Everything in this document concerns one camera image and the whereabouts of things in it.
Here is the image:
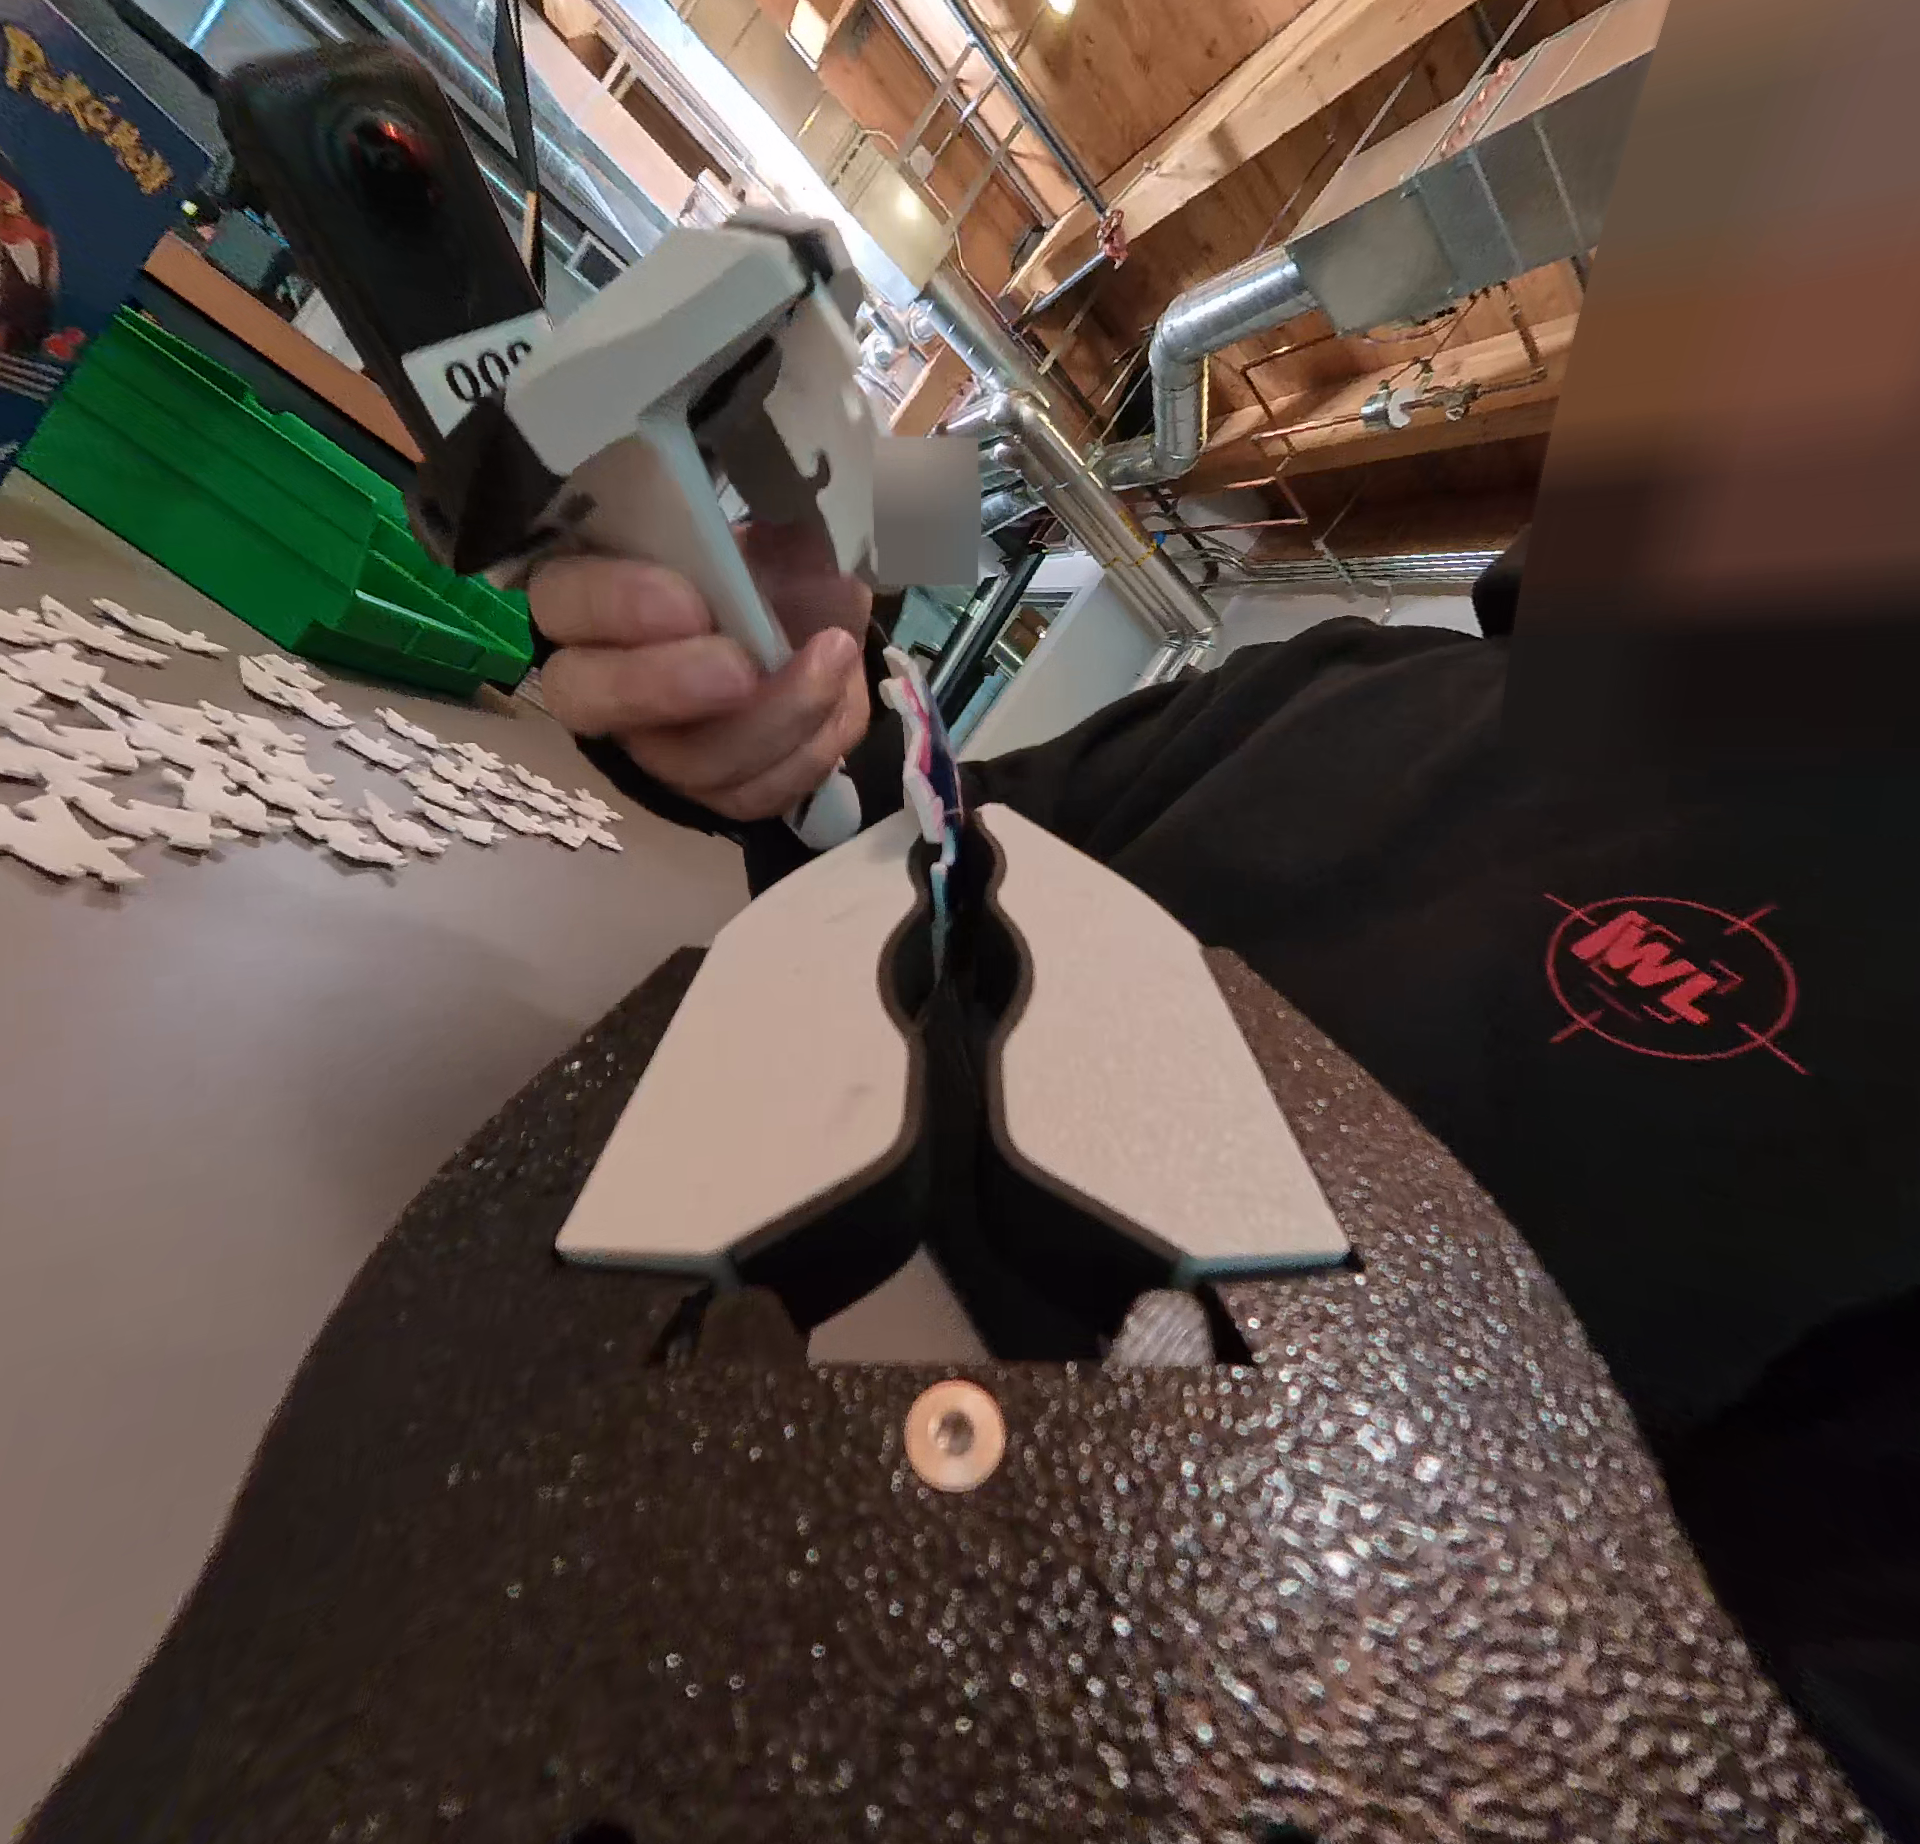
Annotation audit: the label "pile of white puzzle pieces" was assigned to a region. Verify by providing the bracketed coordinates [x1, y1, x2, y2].
[0, 536, 623, 886]

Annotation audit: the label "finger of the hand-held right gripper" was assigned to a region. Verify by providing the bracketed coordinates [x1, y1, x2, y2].
[504, 219, 826, 486]

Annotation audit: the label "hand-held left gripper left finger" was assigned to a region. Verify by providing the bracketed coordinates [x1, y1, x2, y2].
[554, 805, 923, 1332]

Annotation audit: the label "rectangular metal duct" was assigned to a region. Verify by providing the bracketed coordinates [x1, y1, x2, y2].
[1288, 115, 1608, 334]

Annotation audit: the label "curved jigsaw puzzle piece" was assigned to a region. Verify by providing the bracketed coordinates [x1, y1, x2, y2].
[718, 281, 901, 588]
[882, 645, 978, 962]

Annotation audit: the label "black lanyard strap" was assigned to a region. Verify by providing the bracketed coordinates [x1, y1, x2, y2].
[485, 0, 543, 294]

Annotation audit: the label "blue puzzle ball box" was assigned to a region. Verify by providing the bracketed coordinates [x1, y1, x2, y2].
[0, 0, 211, 451]

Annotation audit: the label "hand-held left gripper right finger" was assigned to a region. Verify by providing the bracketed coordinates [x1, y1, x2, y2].
[967, 805, 1358, 1351]

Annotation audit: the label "stacked green plastic bins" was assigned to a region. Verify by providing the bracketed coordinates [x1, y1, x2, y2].
[16, 305, 539, 698]

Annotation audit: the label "person's right hand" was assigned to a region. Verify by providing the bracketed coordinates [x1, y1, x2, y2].
[527, 515, 873, 827]

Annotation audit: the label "silver elbow duct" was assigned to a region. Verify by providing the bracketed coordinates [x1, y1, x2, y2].
[1145, 250, 1321, 484]

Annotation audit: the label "wooden counter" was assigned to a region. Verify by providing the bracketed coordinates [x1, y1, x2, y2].
[142, 231, 429, 458]

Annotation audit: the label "long silver pipe duct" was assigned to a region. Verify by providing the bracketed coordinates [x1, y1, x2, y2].
[899, 284, 1224, 646]

